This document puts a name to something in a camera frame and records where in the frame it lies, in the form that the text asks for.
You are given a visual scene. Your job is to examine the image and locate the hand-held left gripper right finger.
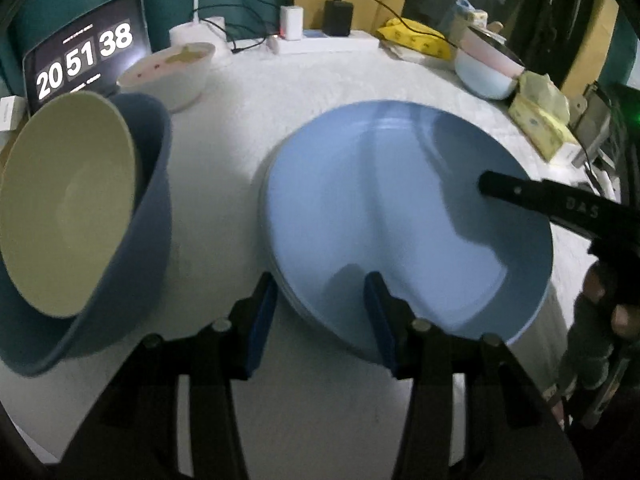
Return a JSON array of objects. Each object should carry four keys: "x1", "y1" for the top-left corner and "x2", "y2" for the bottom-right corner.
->
[{"x1": 364, "y1": 271, "x2": 583, "y2": 480}]

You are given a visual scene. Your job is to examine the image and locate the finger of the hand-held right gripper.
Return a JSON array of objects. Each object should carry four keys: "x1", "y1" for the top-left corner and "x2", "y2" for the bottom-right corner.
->
[{"x1": 478, "y1": 170, "x2": 556, "y2": 221}]

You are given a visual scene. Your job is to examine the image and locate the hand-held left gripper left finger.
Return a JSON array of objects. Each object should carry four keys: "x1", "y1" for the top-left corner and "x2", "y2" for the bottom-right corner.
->
[{"x1": 55, "y1": 272, "x2": 279, "y2": 480}]

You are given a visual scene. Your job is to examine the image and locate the blue plate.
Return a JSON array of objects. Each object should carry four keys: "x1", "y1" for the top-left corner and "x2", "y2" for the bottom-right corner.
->
[{"x1": 263, "y1": 100, "x2": 554, "y2": 365}]

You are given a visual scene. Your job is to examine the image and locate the blue bowl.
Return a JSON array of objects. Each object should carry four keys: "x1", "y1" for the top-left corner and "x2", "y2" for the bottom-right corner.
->
[{"x1": 0, "y1": 92, "x2": 173, "y2": 377}]

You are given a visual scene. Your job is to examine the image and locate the pale green bowl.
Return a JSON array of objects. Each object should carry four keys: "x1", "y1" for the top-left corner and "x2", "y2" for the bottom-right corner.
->
[{"x1": 0, "y1": 91, "x2": 138, "y2": 319}]

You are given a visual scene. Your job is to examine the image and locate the person's right hand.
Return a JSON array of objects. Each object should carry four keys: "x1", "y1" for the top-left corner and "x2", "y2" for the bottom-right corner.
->
[{"x1": 572, "y1": 261, "x2": 638, "y2": 346}]

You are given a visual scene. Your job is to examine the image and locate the yellow tissue pack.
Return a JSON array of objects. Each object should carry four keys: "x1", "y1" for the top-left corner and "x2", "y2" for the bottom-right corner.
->
[{"x1": 509, "y1": 95, "x2": 581, "y2": 161}]

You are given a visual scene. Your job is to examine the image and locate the white carton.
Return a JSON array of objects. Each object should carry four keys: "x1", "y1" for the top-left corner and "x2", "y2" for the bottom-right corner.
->
[{"x1": 545, "y1": 142, "x2": 583, "y2": 163}]

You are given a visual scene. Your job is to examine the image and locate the grey metal rack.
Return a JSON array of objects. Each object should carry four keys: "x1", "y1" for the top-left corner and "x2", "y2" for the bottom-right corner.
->
[{"x1": 570, "y1": 82, "x2": 626, "y2": 196}]

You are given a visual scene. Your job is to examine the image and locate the pale green tissue pack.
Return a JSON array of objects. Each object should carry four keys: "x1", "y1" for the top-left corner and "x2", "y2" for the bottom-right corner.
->
[{"x1": 517, "y1": 71, "x2": 571, "y2": 123}]

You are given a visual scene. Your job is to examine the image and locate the yellow cloth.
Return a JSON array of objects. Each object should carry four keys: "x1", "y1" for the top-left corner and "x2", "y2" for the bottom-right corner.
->
[{"x1": 376, "y1": 17, "x2": 453, "y2": 61}]

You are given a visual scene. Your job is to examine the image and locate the blue tissue pack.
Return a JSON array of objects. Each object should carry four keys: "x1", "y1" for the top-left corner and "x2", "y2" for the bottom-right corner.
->
[{"x1": 447, "y1": 0, "x2": 488, "y2": 36}]

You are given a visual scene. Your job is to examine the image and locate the white tablecloth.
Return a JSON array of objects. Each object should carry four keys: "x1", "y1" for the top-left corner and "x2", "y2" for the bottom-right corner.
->
[{"x1": 0, "y1": 35, "x2": 621, "y2": 480}]

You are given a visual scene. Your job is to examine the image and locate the white power strip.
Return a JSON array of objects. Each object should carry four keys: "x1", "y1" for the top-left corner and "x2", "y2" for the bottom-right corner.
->
[{"x1": 267, "y1": 30, "x2": 381, "y2": 56}]

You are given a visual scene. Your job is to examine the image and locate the black power adapter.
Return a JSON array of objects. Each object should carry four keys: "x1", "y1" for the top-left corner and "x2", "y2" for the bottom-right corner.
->
[{"x1": 323, "y1": 0, "x2": 355, "y2": 37}]

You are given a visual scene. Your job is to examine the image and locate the white bowl with pink inside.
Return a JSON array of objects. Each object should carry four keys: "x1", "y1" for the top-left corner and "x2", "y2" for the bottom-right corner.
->
[{"x1": 116, "y1": 42, "x2": 217, "y2": 112}]

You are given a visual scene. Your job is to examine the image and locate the white charger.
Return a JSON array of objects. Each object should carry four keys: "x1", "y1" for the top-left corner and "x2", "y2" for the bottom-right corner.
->
[{"x1": 279, "y1": 5, "x2": 304, "y2": 40}]

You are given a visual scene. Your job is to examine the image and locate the tablet with clock display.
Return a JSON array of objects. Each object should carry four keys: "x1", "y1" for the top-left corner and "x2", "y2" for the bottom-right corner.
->
[{"x1": 22, "y1": 0, "x2": 152, "y2": 116}]

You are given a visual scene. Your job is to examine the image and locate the small white box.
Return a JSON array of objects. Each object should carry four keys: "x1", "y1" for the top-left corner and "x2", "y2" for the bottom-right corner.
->
[{"x1": 0, "y1": 96, "x2": 26, "y2": 133}]

